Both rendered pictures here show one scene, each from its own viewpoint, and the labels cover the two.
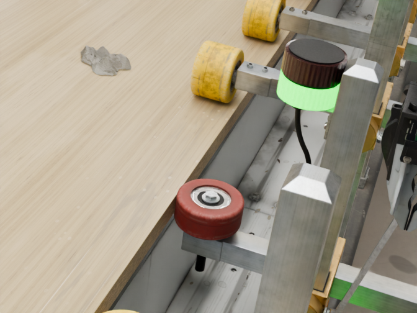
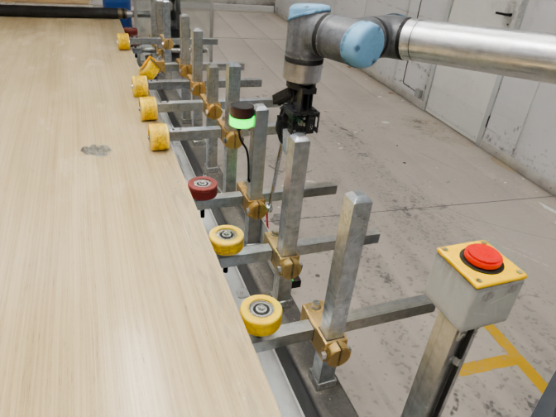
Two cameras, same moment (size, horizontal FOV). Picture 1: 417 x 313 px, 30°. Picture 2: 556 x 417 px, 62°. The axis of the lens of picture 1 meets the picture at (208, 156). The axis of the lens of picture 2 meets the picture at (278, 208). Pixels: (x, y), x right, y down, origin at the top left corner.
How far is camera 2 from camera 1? 0.57 m
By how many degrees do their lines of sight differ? 32
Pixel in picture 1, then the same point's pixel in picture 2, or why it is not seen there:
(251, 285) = not seen: hidden behind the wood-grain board
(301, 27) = (169, 108)
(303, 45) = (236, 105)
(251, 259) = (226, 201)
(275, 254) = (294, 165)
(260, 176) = not seen: hidden behind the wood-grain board
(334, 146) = (256, 139)
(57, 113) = (104, 178)
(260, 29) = (151, 115)
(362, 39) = (198, 106)
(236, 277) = not seen: hidden behind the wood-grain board
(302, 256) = (303, 162)
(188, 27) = (113, 124)
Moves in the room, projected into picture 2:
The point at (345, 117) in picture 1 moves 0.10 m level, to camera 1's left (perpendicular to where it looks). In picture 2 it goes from (259, 127) to (224, 132)
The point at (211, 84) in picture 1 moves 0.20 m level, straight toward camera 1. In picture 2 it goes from (162, 141) to (192, 170)
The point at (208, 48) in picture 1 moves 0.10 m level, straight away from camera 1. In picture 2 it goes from (153, 127) to (140, 115)
